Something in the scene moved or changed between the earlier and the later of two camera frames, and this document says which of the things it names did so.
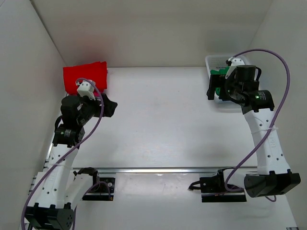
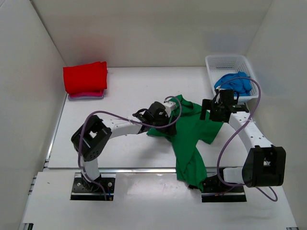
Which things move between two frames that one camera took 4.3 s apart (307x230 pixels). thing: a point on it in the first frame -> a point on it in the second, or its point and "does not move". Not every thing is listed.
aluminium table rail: (169, 170) does not move
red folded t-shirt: (97, 73) does not move
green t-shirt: (222, 71) -> (189, 125)
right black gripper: (228, 79) -> (209, 105)
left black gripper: (109, 106) -> (171, 130)
